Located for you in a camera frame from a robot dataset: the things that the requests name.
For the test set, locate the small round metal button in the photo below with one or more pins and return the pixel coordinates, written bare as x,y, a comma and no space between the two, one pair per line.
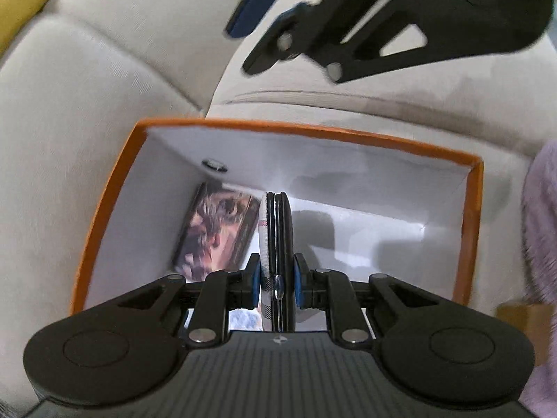
215,166

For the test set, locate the orange cardboard box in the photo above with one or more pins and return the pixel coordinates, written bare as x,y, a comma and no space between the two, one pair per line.
108,209

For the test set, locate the round black compact case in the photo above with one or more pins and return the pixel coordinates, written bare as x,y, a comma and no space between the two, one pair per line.
278,244

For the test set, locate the purple fluffy blanket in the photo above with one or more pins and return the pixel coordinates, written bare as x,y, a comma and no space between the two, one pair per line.
541,235

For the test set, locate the brown cardboard piece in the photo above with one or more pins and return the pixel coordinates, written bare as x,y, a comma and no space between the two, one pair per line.
524,331

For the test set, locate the printed picture card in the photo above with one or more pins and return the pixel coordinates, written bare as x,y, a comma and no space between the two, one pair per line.
213,230

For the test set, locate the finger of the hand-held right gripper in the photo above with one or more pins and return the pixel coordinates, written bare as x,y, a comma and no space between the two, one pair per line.
256,4
322,26

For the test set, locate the beige fabric sofa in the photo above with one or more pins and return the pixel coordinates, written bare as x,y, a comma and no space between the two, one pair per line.
130,65

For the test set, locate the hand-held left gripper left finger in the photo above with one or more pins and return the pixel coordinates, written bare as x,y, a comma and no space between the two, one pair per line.
254,279

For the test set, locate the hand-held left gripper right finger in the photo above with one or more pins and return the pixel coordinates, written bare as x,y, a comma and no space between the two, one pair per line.
298,282

